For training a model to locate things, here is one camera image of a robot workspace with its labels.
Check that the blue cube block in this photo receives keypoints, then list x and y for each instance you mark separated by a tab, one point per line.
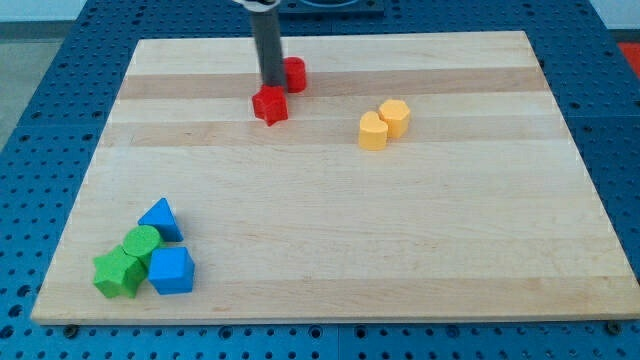
171	270

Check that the yellow heart block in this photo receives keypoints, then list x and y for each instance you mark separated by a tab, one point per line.
373	132

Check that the blue triangle block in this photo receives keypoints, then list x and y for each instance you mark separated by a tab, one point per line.
161	217

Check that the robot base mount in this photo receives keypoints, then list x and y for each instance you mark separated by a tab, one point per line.
331	7

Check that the red cylinder block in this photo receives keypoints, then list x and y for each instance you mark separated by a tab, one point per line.
295	71

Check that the green star block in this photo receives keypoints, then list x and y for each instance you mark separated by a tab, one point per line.
118	274

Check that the red star block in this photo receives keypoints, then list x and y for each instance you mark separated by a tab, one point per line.
270	104

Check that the yellow hexagon block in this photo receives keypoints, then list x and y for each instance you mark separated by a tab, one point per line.
396	114

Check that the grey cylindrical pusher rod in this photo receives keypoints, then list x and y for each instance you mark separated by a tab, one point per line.
265	25

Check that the wooden board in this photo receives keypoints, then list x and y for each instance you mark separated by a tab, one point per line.
482	211

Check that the green cylinder block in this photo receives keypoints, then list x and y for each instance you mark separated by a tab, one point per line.
141	241

